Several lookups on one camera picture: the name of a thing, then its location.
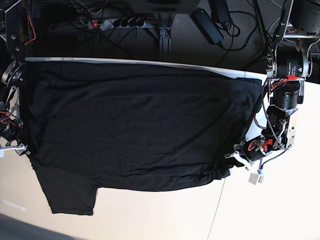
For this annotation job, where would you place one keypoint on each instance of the black T-shirt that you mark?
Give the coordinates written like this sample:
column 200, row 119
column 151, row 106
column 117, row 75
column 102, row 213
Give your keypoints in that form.
column 138, row 127

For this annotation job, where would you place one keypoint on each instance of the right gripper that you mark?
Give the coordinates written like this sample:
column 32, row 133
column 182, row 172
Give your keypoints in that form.
column 20, row 148

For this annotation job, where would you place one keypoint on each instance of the aluminium frame post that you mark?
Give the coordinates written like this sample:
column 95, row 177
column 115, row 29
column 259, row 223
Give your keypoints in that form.
column 162, row 31

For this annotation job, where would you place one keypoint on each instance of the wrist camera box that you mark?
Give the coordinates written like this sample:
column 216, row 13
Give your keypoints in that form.
column 2, row 153
column 256, row 178

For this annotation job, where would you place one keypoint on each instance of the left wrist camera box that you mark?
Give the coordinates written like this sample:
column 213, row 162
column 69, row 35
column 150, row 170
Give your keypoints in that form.
column 256, row 178

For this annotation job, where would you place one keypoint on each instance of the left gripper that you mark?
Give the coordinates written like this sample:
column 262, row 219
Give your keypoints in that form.
column 246, row 153

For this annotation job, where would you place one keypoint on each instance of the black adapter box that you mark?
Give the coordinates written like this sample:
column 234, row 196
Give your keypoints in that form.
column 219, row 11

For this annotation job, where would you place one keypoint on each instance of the grey power strip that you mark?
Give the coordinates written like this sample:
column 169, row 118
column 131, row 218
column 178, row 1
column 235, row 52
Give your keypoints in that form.
column 112, row 23

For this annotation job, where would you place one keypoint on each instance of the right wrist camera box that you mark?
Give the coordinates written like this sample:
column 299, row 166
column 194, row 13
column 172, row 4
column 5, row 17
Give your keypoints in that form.
column 2, row 153

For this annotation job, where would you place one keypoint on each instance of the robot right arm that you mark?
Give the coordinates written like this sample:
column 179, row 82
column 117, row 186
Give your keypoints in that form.
column 12, row 67

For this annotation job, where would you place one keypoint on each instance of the black power brick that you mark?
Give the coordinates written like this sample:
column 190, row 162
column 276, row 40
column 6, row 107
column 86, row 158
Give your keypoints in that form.
column 207, row 27

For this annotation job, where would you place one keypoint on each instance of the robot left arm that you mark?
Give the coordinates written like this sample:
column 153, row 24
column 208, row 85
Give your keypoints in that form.
column 289, row 64

